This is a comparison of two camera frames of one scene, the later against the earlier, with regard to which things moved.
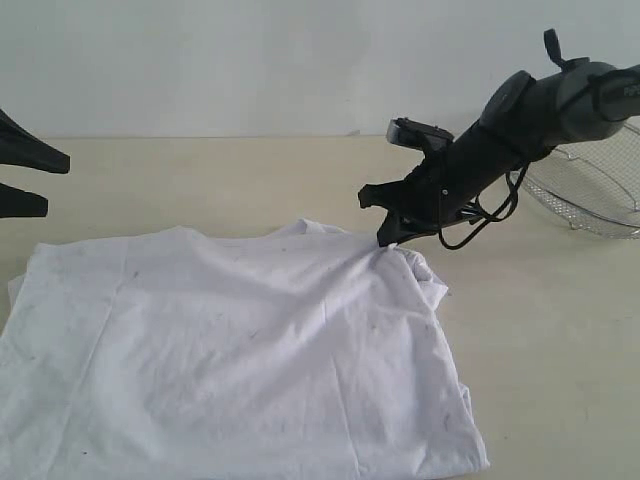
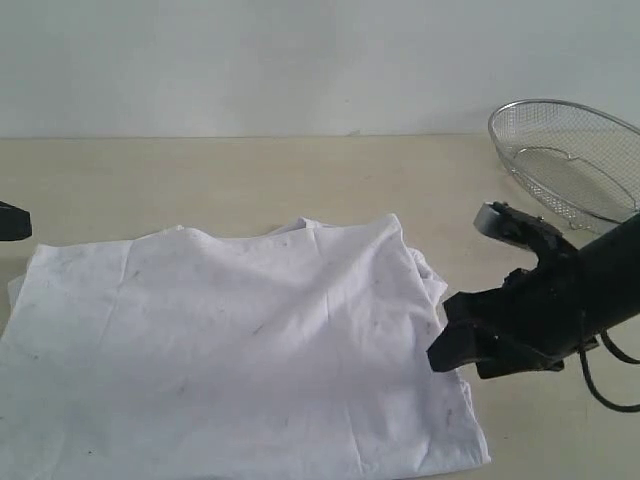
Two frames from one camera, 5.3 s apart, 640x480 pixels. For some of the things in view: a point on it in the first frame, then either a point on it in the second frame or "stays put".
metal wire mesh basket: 591,184 stays put
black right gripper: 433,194 -> 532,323
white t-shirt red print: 284,351 stays put
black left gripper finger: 19,203 -> 15,222
